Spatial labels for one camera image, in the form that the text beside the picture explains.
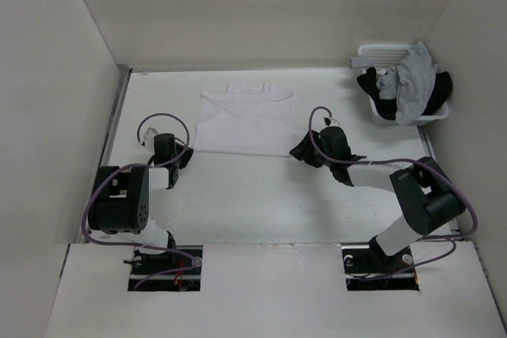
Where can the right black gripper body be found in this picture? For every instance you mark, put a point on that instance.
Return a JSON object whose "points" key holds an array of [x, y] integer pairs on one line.
{"points": [[320, 145]]}

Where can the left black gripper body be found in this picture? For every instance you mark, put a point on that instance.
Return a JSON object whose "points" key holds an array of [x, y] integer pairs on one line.
{"points": [[173, 156]]}

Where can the white tank top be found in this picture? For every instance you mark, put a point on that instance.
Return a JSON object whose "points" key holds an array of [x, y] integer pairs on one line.
{"points": [[248, 120]]}

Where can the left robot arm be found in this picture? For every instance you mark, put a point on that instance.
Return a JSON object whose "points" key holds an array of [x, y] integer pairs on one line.
{"points": [[118, 213]]}

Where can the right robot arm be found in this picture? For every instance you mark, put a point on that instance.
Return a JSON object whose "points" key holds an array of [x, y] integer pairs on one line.
{"points": [[426, 201]]}

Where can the black tank top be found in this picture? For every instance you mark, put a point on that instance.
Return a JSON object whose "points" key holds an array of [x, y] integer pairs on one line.
{"points": [[439, 92]]}

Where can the grey tank top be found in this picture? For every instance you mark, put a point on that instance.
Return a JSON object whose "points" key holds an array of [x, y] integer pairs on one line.
{"points": [[405, 89]]}

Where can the white plastic laundry basket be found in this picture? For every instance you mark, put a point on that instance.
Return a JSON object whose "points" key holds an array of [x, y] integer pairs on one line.
{"points": [[384, 56]]}

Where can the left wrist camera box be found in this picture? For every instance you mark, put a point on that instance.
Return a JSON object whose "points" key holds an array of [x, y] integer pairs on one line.
{"points": [[148, 138]]}

